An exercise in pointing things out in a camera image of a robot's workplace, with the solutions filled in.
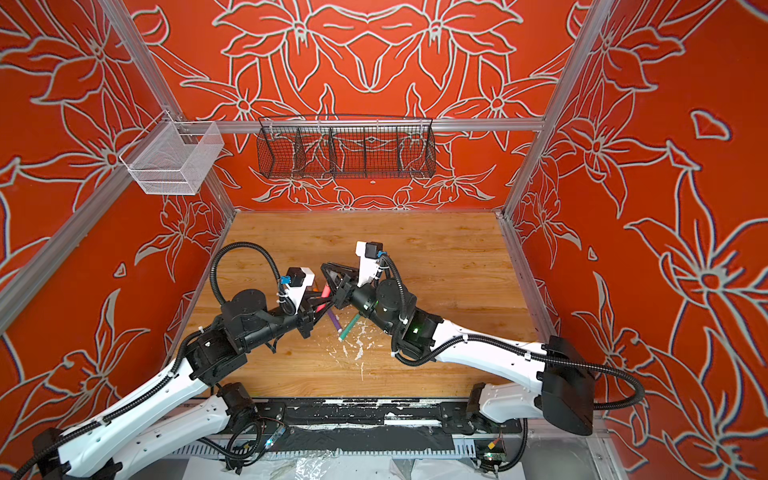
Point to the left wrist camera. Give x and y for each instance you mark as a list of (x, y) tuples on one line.
[(292, 288)]

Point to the pink marker pen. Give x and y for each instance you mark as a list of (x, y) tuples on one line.
[(325, 294)]

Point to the black wire basket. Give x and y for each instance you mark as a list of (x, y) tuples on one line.
[(352, 147)]

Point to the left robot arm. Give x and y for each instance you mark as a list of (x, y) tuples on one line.
[(91, 448)]

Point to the green marker pen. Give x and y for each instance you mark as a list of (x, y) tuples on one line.
[(346, 331)]

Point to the purple marker pen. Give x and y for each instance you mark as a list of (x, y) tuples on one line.
[(335, 321)]

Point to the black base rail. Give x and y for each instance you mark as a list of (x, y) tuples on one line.
[(450, 415)]

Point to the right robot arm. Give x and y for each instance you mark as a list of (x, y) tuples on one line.
[(543, 381)]

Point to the clear plastic bin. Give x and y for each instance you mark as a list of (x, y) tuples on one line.
[(168, 162)]

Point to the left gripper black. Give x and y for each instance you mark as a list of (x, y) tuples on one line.
[(306, 320)]

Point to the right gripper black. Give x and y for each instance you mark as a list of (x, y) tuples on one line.
[(351, 291)]

